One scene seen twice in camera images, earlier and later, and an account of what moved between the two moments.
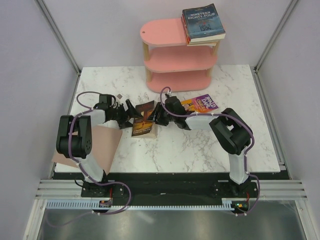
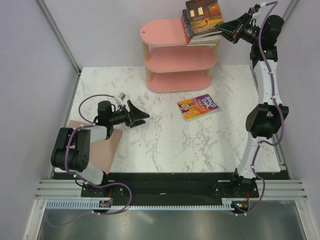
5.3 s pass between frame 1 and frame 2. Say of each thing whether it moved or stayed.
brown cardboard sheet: stayed
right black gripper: moved
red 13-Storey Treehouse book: stayed
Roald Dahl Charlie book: stayed
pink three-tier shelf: stayed
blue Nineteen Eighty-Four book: moved
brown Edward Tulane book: moved
